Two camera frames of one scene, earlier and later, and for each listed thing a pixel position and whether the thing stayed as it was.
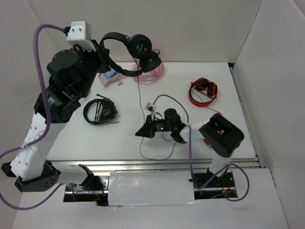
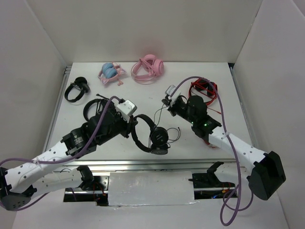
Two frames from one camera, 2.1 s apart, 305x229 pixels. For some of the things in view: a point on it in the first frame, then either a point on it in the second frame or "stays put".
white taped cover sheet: [152, 188] stays put
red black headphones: [202, 92] stays put
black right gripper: [148, 130] → [171, 109]
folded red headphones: [206, 141] stays put
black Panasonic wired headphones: [148, 60] → [157, 144]
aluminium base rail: [92, 166] stays put
